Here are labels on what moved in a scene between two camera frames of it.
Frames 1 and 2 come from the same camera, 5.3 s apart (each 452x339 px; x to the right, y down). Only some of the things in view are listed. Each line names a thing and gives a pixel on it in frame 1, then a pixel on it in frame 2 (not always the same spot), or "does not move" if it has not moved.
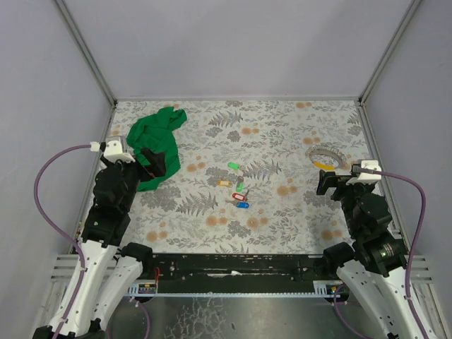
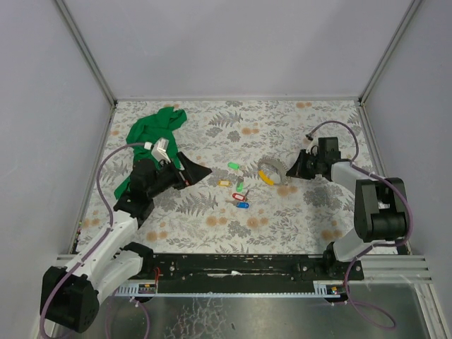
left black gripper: x=143 y=165 to x=181 y=174
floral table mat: x=246 y=181 does not move
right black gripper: x=332 y=183 to x=305 y=166
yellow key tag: x=224 y=183 does not move
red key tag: x=238 y=196 does not move
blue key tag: x=242 y=205 does not move
